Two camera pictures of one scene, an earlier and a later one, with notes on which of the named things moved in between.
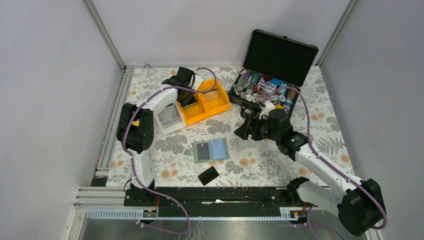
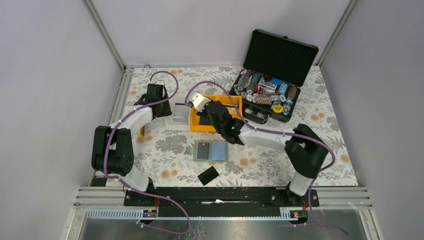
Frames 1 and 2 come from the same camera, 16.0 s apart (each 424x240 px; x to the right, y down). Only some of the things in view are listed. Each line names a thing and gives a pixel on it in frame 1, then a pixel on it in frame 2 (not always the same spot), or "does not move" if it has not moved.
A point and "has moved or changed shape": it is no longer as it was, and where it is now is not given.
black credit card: [208, 175] does not move
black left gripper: [184, 101] -> [167, 111]
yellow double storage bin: [208, 104] has moved or changed shape
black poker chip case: [275, 68] does not move
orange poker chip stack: [260, 100] does not move
